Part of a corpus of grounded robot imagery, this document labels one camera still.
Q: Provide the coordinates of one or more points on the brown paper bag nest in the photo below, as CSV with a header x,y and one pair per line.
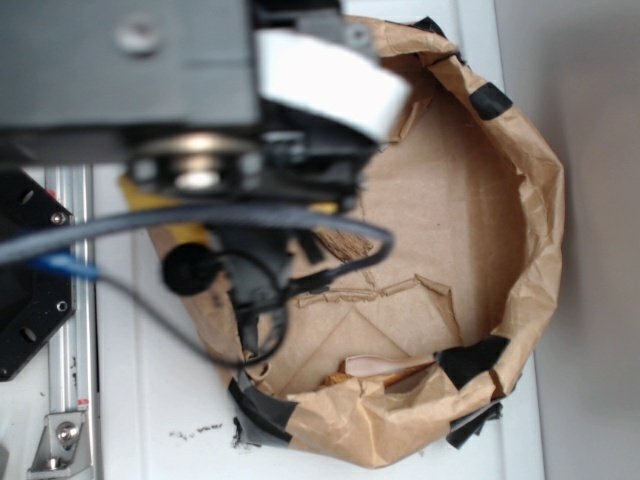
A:
x,y
475,199

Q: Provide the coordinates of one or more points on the metal corner bracket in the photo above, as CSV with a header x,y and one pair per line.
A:
x,y
63,451

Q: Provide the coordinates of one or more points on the aluminium extrusion rail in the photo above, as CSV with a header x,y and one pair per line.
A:
x,y
73,350

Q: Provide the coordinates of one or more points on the gripper finger with pad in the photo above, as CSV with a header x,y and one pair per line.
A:
x,y
328,80

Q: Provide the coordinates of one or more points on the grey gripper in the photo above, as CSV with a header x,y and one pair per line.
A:
x,y
171,89

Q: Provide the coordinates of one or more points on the brown wood piece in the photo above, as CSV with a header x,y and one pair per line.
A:
x,y
344,246

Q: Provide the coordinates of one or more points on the black octagonal mount plate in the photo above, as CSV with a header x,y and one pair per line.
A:
x,y
34,304

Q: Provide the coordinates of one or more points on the yellow cloth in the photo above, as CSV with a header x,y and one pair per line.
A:
x,y
187,220

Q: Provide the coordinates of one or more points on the beige wooden spoon toy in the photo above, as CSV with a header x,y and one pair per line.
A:
x,y
362,366

